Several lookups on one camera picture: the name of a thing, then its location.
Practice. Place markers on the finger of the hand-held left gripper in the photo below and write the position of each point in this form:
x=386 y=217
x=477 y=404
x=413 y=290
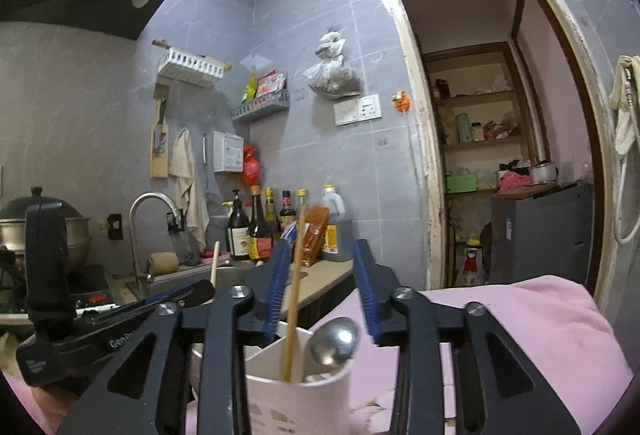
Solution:
x=195 y=292

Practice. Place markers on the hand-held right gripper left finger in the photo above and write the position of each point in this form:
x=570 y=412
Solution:
x=277 y=282

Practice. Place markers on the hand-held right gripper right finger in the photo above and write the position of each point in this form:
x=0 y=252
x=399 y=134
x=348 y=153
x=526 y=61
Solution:
x=365 y=290

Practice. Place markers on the long wooden chopstick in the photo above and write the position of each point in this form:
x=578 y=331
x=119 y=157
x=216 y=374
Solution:
x=295 y=290

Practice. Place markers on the metal spoon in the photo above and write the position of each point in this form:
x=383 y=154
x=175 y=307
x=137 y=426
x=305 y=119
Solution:
x=335 y=340

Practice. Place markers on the white utensil holder cup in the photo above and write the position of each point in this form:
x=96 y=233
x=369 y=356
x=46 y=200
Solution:
x=300 y=405

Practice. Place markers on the steel cooking pot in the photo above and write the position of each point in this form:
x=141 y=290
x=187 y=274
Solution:
x=15 y=235

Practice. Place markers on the pink soap dish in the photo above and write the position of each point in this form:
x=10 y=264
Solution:
x=215 y=255

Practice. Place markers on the steel sink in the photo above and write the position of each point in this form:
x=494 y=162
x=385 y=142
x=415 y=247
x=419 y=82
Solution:
x=235 y=275

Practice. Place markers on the tan scrub roll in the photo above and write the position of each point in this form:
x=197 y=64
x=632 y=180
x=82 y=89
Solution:
x=162 y=263

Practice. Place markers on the black stove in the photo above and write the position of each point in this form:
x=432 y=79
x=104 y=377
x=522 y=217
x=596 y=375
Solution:
x=90 y=285

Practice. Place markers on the dark soy sauce bottle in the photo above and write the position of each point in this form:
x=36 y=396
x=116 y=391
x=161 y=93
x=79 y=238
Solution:
x=259 y=235

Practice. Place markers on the orange spice packet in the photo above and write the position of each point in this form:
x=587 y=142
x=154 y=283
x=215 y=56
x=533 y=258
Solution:
x=315 y=235

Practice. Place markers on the dark bottle with pump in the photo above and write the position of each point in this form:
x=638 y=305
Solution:
x=238 y=235

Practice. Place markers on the grey plastic container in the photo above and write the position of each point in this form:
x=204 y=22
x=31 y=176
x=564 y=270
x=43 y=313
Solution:
x=217 y=235

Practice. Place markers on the brown bottle yellow cap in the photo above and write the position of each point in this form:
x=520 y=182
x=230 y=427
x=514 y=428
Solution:
x=270 y=215

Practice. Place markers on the dark bottle red label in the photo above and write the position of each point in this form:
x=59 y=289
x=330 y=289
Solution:
x=287 y=212

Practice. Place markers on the cooking oil jug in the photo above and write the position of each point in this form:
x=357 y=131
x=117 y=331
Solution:
x=336 y=215

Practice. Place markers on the chrome faucet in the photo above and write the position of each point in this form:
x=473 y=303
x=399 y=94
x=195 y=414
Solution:
x=145 y=225

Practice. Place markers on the slim bottle yellow cap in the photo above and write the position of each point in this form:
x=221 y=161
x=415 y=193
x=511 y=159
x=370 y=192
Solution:
x=301 y=201

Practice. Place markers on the beige hanging towel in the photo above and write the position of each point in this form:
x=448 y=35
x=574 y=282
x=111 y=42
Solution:
x=187 y=175

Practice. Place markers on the red plastic bag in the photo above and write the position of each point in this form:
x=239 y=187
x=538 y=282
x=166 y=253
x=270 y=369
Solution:
x=251 y=165

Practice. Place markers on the green box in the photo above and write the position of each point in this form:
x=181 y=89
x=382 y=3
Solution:
x=461 y=184

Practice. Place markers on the hanging wooden board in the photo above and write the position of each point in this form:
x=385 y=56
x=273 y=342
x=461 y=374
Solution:
x=160 y=140

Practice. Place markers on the pink cloth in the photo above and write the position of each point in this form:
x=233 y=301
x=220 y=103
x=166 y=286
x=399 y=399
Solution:
x=525 y=330

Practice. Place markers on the wooden shelf unit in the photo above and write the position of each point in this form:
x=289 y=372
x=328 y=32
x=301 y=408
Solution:
x=480 y=147

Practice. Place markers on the grey cabinet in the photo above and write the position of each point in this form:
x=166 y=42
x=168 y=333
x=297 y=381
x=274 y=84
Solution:
x=540 y=235

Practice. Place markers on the red cloth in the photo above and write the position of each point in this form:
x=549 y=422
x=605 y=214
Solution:
x=515 y=182

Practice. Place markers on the green thermos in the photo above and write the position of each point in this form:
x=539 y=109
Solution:
x=463 y=130

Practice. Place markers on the glass jar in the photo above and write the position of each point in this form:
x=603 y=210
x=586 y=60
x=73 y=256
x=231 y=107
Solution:
x=476 y=133

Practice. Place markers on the yellow snack packet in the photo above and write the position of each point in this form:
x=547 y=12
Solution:
x=249 y=90

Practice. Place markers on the red snack packet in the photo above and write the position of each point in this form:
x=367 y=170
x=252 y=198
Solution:
x=272 y=82

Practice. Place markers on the small steel pot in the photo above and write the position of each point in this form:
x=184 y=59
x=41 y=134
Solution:
x=542 y=173

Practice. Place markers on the hanging clear plastic bag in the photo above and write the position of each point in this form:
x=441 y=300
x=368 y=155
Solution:
x=332 y=75

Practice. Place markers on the cream rubber gloves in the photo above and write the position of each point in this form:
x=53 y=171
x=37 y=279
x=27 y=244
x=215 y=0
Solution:
x=627 y=115

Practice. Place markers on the black wall socket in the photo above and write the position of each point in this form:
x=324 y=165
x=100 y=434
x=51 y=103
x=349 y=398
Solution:
x=115 y=227

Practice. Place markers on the white wall box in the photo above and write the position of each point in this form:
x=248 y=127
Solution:
x=227 y=152

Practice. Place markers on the grey wall rack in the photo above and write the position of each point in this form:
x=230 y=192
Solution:
x=262 y=107

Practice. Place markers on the white wall socket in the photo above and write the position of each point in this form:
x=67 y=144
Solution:
x=357 y=111

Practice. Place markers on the orange wall hook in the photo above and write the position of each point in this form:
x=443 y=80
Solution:
x=401 y=101

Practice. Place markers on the white wall rack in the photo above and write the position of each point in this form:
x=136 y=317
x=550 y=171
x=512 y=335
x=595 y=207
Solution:
x=192 y=65

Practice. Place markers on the worn door frame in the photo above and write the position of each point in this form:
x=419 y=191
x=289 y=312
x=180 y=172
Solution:
x=400 y=15

